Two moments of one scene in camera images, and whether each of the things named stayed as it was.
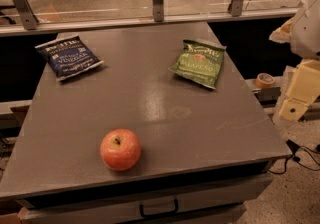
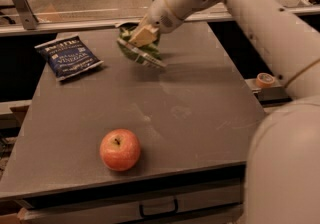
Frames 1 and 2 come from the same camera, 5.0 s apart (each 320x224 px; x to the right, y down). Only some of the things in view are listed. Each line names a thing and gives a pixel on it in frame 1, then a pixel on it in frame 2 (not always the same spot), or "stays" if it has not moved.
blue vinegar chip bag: (68, 57) stays
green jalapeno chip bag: (200, 62) → (148, 54)
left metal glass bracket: (30, 20) stays
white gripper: (308, 33) → (159, 15)
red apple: (120, 149) stays
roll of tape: (264, 80) stays
